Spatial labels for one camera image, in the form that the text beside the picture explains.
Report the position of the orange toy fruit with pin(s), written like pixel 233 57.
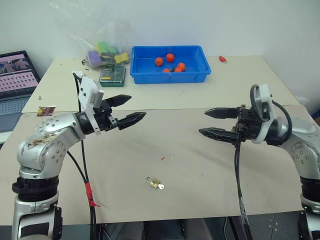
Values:
pixel 177 70
pixel 181 66
pixel 166 70
pixel 159 61
pixel 170 57

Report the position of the blue plastic bin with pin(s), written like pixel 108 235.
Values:
pixel 140 75

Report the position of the small black clip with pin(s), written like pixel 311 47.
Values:
pixel 84 61

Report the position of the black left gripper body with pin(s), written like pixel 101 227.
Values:
pixel 105 117

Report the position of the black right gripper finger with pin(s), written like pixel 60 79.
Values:
pixel 222 113
pixel 220 135

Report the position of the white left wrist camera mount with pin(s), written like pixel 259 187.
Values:
pixel 87 92

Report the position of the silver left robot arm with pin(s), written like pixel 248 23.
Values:
pixel 37 150

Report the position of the open laptop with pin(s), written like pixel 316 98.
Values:
pixel 15 75

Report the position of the small brown printed card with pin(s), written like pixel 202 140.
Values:
pixel 46 111

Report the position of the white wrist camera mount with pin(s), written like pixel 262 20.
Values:
pixel 265 110
pixel 87 92

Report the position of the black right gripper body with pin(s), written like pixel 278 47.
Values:
pixel 247 125

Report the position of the brass padlock with silver shackle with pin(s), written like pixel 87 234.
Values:
pixel 153 182

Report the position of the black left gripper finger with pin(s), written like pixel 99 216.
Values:
pixel 120 100
pixel 131 119

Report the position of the small red padlock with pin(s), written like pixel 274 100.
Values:
pixel 222 59

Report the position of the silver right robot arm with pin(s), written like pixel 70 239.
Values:
pixel 302 150

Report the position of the red tape wrap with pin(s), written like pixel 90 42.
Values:
pixel 89 193

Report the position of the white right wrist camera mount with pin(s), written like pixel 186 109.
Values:
pixel 265 110

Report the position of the clear bag of colourful blocks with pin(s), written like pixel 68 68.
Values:
pixel 105 53

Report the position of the green parts case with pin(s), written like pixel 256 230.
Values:
pixel 112 75

